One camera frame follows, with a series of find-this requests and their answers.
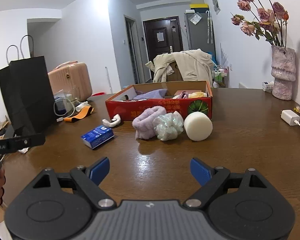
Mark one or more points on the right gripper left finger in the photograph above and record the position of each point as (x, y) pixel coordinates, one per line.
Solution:
(85, 181)

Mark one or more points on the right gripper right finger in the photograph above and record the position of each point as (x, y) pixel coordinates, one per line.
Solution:
(214, 182)

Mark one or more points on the white mesh bath pouf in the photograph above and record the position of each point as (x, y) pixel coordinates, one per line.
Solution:
(168, 126)

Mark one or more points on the lilac fluffy towel roll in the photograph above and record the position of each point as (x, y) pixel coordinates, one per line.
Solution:
(143, 124)

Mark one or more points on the blue tissue packet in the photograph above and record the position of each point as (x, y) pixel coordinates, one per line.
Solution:
(97, 136)

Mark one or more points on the black paper shopping bag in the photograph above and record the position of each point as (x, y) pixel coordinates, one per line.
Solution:
(27, 95)

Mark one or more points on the white curled band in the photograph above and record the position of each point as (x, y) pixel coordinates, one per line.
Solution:
(115, 121)

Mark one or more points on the white small bottle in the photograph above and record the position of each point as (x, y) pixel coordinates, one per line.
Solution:
(79, 107)

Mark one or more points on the red orange cardboard box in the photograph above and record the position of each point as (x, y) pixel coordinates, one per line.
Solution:
(128, 107)

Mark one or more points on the clear glass cup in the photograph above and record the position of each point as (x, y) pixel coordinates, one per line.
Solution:
(73, 94)

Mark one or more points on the red plastic bucket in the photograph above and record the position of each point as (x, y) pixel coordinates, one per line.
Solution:
(99, 94)

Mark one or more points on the yellow white plush toy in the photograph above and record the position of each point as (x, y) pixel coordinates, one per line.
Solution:
(186, 95)

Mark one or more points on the pink hard suitcase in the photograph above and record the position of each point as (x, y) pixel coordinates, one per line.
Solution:
(69, 75)

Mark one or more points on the white power adapter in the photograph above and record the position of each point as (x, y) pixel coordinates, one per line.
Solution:
(290, 117)

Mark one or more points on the purple knitted cloth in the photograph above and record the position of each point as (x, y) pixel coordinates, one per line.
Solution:
(154, 94)

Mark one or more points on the white mop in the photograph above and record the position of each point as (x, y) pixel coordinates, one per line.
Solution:
(109, 80)

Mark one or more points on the cluttered storage rack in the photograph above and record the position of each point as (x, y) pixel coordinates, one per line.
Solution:
(220, 73)

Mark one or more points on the brown wooden chair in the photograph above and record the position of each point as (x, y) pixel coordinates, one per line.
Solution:
(176, 75)

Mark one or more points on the beige coat on chair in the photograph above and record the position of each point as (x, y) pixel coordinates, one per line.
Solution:
(193, 65)

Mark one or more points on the pink textured vase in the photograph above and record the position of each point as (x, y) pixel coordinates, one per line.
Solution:
(283, 69)

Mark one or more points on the dark brown entrance door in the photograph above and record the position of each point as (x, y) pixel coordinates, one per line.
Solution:
(163, 36)

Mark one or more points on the grey refrigerator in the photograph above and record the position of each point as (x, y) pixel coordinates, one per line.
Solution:
(199, 29)

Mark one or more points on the dried pink rose bouquet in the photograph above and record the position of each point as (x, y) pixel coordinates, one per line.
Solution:
(269, 21)

